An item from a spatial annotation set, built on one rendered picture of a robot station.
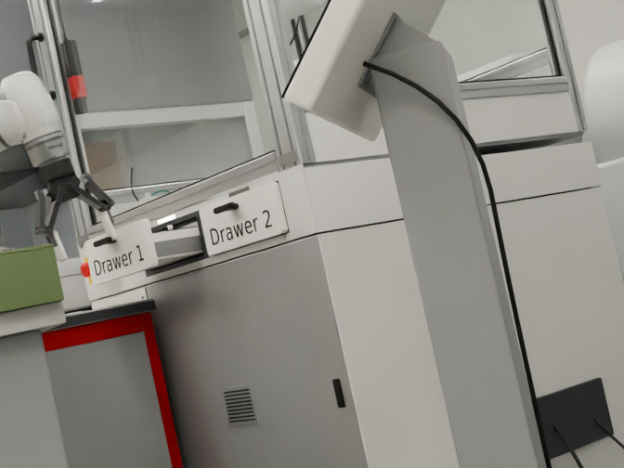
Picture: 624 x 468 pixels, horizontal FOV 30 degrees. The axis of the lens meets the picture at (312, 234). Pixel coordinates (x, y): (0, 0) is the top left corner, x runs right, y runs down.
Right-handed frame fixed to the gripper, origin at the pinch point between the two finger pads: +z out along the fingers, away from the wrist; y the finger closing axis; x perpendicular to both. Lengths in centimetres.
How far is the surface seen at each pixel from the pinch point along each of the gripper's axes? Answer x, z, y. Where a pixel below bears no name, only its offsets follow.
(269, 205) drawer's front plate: -40.5, 6.2, 21.4
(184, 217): -4.7, 2.4, 23.9
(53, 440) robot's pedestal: -40, 29, -43
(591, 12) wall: 100, -12, 353
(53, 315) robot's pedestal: -45, 9, -36
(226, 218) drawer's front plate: -23.8, 5.7, 21.5
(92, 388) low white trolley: 14.4, 31.5, -5.4
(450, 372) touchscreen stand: -104, 39, -6
